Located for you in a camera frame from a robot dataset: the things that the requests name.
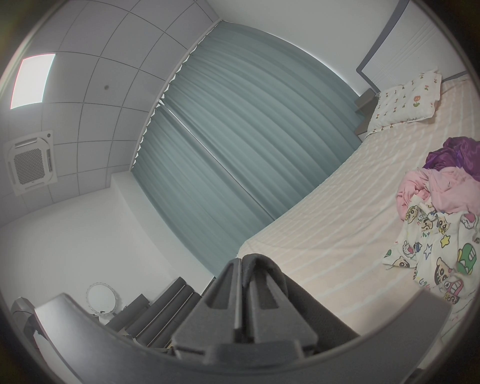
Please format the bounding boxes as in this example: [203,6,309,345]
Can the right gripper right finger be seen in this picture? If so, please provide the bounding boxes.
[242,254,359,351]

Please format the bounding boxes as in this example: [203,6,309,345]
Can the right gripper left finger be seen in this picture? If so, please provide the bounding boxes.
[172,258,244,349]

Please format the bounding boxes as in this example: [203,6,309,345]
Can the bed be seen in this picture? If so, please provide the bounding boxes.
[238,0,480,338]

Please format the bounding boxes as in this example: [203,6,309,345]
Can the dark grey chest of drawers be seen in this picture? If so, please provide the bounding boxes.
[123,277,204,347]

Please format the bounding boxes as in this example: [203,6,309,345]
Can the round white mirror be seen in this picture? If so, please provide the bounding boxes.
[87,283,117,316]

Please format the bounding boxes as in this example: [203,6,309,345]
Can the blue-green curtain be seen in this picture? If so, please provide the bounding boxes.
[131,100,275,276]
[160,20,367,223]

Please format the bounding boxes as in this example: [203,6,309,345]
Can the white printed pyjama top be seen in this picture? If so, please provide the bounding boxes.
[382,200,480,305]

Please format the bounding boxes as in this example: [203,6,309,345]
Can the pink garment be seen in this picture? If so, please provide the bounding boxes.
[397,167,480,223]

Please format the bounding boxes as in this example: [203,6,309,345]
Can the grey bedside table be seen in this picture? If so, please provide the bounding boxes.
[354,88,380,142]

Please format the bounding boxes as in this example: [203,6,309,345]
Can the ceiling air conditioner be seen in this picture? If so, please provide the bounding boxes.
[4,130,59,196]

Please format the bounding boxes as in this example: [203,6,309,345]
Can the purple garment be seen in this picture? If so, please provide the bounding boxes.
[424,137,480,172]

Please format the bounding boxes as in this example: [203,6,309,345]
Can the white printed pillow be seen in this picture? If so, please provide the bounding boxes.
[365,68,443,136]

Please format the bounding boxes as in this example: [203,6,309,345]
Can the ceiling light panel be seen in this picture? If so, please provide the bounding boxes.
[10,53,56,109]

